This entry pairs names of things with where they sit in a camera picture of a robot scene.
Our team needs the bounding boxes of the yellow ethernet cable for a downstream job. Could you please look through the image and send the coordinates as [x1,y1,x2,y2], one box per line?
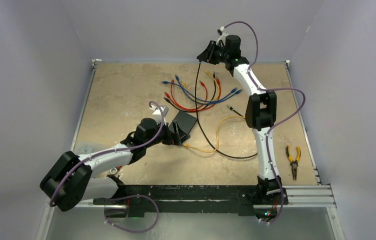
[182,115,246,154]

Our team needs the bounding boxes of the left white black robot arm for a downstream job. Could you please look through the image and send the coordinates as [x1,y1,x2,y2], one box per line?
[40,118,190,212]

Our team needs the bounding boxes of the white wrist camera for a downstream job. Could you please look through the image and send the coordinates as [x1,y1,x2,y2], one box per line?
[216,26,228,46]
[150,105,169,124]

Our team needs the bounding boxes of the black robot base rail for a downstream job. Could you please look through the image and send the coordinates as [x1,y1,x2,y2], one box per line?
[93,185,288,218]

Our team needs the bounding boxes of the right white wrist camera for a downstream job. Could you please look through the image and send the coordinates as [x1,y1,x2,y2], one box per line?
[216,26,228,46]

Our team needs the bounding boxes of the black network switch box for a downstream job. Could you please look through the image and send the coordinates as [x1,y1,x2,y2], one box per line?
[169,111,197,144]

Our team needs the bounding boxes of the red handled adjustable wrench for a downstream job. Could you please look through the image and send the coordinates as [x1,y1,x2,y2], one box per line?
[109,166,122,175]

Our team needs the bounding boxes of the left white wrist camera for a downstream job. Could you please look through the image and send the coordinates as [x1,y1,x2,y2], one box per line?
[150,105,169,124]

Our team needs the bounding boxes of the orange ethernet cable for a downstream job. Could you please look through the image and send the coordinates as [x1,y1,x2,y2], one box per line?
[181,70,222,107]

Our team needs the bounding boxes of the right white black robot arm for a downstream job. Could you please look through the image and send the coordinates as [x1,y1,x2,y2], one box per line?
[197,35,281,204]

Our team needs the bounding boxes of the yellow handled pliers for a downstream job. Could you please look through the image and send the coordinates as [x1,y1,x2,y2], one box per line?
[285,145,302,181]

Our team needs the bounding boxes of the long black ethernet cable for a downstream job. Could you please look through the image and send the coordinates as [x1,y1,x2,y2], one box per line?
[194,61,259,160]

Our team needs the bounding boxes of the red ethernet cable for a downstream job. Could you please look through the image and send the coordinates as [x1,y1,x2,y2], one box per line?
[169,79,208,114]
[163,78,222,113]

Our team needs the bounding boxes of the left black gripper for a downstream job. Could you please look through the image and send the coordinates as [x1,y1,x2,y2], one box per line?
[144,119,189,149]

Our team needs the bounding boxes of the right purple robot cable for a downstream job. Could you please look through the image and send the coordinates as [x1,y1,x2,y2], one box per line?
[222,21,307,226]

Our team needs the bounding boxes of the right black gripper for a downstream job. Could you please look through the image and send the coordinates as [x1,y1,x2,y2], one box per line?
[197,40,229,65]

